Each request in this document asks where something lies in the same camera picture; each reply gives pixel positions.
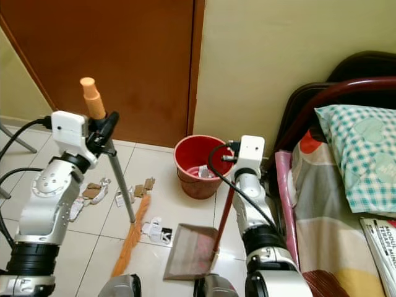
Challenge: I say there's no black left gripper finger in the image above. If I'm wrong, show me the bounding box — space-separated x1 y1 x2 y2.
98 111 121 144

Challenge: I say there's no orange broom with grey pole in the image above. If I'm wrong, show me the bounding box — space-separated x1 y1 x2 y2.
79 77 153 278

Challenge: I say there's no grey dustpan with red handle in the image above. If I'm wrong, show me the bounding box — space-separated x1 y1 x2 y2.
163 184 236 281

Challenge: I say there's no torn brown cardboard piece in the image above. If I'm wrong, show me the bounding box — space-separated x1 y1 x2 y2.
83 180 110 200

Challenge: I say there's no small white card scrap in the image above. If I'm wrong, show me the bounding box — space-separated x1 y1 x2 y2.
114 188 136 207

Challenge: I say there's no brown cardboard scrap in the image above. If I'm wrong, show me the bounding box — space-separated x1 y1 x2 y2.
134 178 156 198

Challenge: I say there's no white torn paper piece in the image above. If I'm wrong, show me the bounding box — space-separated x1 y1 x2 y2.
67 197 88 222

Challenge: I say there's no grey metal furniture leg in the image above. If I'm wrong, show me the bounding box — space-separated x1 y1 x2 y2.
0 123 37 200

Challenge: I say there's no brown wooden door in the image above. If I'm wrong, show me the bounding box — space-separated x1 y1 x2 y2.
0 0 207 149

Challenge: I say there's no white crumpled paper scrap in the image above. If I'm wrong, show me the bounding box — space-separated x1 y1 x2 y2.
195 165 215 181

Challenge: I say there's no red plastic bucket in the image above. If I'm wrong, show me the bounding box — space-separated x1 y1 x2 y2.
174 135 231 200

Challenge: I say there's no pink mattress edge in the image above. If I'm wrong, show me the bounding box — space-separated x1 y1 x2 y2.
275 150 300 270

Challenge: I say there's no grey right robot leg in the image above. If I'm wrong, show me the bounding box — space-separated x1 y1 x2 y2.
192 273 240 297

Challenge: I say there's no dark chair back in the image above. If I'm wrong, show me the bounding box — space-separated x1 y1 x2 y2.
275 51 396 155

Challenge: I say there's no colourful patterned bed sheet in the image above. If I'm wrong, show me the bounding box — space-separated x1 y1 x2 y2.
288 129 396 297

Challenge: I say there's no green checked pillow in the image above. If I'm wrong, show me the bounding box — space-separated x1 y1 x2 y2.
314 103 396 215

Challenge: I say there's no white printed booklet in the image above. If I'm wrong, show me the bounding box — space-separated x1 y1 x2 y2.
359 216 396 290

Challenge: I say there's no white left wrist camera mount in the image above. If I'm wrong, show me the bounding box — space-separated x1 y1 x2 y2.
51 111 89 156

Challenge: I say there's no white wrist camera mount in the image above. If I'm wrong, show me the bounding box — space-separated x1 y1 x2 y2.
51 111 89 156
235 135 266 175

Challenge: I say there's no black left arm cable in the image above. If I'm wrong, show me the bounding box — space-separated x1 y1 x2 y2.
0 115 54 248

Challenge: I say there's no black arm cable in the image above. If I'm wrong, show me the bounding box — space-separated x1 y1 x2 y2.
207 141 285 235
0 115 54 248

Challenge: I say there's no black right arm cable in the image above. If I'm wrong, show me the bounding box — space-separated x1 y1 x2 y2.
207 141 285 235

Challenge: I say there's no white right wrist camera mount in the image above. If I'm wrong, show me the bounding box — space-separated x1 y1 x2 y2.
235 135 266 175

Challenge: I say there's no dark red bed frame tube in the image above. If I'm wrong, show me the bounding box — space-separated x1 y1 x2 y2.
280 75 396 153

